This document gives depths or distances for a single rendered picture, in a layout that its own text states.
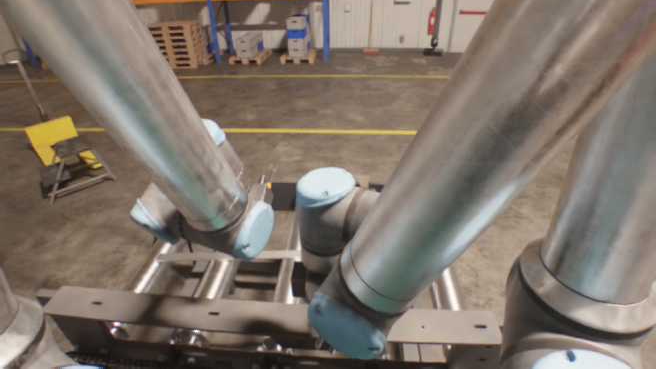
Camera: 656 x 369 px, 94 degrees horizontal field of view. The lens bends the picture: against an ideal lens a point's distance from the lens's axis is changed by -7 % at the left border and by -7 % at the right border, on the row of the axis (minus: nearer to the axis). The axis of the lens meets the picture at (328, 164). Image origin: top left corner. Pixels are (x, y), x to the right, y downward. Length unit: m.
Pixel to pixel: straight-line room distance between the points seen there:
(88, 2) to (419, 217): 0.28
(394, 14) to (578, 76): 9.45
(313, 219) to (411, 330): 0.47
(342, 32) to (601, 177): 9.36
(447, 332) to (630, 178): 0.63
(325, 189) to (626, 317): 0.37
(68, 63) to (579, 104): 0.34
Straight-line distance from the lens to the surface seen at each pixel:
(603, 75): 0.21
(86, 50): 0.31
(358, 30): 9.62
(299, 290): 0.65
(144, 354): 1.27
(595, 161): 0.38
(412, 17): 9.70
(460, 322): 0.93
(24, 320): 0.50
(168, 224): 0.57
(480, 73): 0.21
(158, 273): 1.52
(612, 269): 0.43
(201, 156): 0.38
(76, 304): 1.13
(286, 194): 1.81
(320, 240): 0.52
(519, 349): 0.47
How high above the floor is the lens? 1.90
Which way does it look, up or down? 30 degrees down
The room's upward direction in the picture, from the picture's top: 1 degrees counter-clockwise
